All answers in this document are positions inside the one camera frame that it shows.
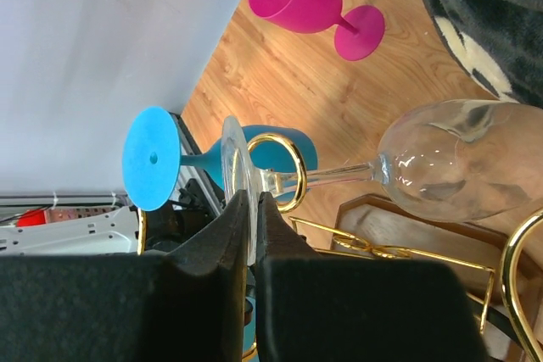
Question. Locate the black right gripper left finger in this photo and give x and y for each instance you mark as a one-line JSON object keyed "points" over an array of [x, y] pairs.
{"points": [[187, 305]]}

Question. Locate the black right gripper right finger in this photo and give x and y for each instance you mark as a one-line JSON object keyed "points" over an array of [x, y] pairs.
{"points": [[311, 307]]}

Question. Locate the clear wine glass back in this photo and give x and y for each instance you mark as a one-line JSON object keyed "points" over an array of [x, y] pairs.
{"points": [[454, 161]]}

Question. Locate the magenta wine glass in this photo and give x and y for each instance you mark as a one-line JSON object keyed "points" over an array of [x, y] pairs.
{"points": [[359, 33]]}

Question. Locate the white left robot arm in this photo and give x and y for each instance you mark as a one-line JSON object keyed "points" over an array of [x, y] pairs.
{"points": [[112, 231]]}

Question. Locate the blue wine glass front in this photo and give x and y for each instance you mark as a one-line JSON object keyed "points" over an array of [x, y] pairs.
{"points": [[249, 328]]}

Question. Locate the blue wine glass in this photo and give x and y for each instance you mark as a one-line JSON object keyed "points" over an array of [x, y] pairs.
{"points": [[152, 156], [249, 328]]}

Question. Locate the blue wine glass left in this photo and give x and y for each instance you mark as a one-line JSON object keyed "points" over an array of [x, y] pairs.
{"points": [[152, 156]]}

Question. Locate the black floral plush blanket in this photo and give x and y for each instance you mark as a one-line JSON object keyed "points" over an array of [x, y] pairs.
{"points": [[498, 43]]}

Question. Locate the gold wire wine glass rack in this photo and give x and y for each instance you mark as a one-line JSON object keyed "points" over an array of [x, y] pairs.
{"points": [[372, 226]]}

